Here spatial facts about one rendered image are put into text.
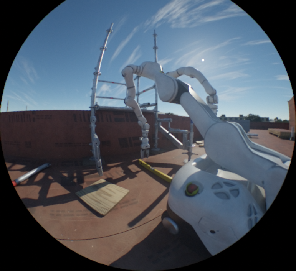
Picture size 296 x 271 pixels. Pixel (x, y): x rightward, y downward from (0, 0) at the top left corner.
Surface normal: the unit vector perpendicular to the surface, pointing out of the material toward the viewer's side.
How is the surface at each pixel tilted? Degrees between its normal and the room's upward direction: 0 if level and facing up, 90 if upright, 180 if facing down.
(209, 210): 66
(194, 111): 90
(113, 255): 0
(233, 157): 89
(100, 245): 0
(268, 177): 89
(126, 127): 90
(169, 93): 100
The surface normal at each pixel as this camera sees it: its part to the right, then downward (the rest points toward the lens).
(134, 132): 0.57, 0.02
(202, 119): -0.87, 0.00
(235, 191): 0.01, -1.00
